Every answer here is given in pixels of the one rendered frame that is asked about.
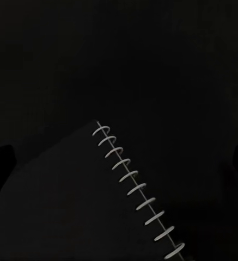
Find notebook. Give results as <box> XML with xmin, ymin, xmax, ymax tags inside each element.
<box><xmin>0</xmin><ymin>119</ymin><xmax>185</xmax><ymax>261</ymax></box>

